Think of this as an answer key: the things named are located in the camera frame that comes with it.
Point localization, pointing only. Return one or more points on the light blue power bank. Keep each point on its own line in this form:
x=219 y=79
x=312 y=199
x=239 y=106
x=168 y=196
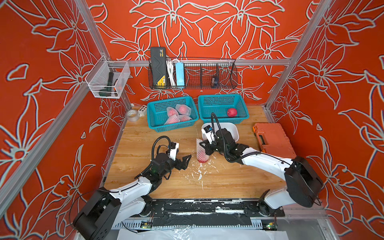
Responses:
x=180 y=76

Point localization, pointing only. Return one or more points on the orange tool case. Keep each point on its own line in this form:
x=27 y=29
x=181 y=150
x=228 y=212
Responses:
x=273 y=140

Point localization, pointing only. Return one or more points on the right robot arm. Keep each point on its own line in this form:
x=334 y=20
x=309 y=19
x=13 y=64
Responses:
x=303 y=184

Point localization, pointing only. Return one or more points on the teal basket for bare apples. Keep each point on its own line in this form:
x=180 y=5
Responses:
x=219 y=105

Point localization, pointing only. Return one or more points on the teal basket with netted apples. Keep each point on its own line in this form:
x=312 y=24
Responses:
x=157 y=114

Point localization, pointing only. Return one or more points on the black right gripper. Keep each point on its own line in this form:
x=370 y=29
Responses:
x=207 y=147

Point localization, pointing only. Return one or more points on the clear tape roll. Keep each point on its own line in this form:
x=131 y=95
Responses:
x=133 y=115

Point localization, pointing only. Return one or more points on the white plastic tub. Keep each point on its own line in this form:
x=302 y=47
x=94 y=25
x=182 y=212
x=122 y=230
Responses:
x=231 y=128

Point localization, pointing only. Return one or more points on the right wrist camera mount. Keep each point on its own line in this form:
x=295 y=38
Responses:
x=208 y=133

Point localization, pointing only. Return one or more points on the black box device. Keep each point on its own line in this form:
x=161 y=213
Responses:
x=159 y=66

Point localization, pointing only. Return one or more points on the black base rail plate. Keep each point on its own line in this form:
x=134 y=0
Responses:
x=168 y=214

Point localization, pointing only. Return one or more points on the black wire wall basket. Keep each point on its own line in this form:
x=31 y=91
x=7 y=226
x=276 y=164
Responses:
x=198 y=74

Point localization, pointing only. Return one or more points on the clear acrylic wall box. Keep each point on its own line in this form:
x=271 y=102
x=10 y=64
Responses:
x=107 y=79

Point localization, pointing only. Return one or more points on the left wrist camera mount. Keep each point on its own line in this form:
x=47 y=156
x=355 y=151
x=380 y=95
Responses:
x=173 y=150

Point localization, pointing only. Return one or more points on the small black device in basket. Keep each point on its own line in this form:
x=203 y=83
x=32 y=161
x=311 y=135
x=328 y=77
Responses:
x=215 y=82

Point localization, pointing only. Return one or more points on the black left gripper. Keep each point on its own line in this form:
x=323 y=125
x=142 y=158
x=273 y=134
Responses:
x=184 y=165

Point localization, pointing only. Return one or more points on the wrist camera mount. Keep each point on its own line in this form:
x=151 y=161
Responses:
x=208 y=133
x=173 y=150

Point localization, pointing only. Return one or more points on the white remote control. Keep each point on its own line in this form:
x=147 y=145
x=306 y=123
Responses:
x=143 y=110

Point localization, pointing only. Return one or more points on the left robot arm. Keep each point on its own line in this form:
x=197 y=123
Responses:
x=107 y=208

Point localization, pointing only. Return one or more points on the dark green handled tool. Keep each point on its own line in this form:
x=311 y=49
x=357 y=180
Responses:
x=107 y=91

